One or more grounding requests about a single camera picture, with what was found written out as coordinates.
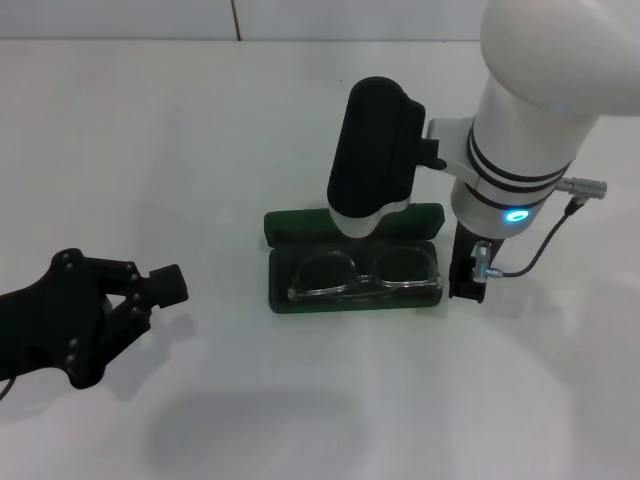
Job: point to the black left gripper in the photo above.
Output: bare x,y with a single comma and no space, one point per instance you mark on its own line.
50,325

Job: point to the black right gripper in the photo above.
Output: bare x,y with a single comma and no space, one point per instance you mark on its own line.
462,265

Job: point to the clear plastic glasses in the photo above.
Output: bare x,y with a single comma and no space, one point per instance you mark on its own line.
362,285

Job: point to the green glasses case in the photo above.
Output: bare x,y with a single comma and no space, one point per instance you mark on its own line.
350,220

